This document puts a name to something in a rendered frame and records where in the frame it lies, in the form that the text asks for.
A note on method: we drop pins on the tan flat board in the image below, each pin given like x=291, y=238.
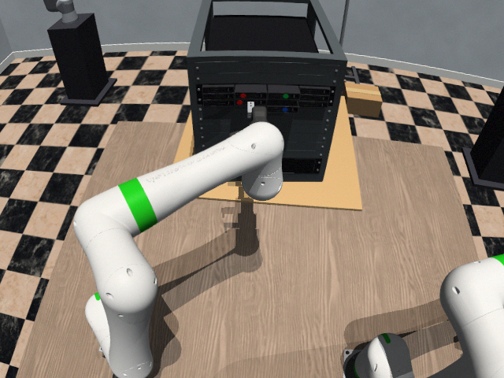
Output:
x=339, y=189

